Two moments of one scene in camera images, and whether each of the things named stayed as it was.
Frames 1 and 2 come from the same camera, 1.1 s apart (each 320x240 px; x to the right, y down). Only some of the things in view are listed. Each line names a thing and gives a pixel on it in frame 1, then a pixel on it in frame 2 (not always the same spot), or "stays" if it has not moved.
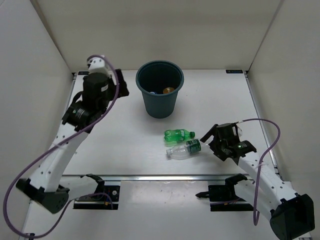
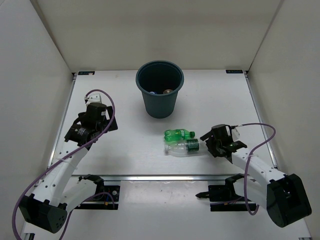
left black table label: x=83 y=73 stays
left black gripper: x=123 y=91 -> x=109 y=110
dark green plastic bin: x=154 y=76 stays
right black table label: x=234 y=71 stays
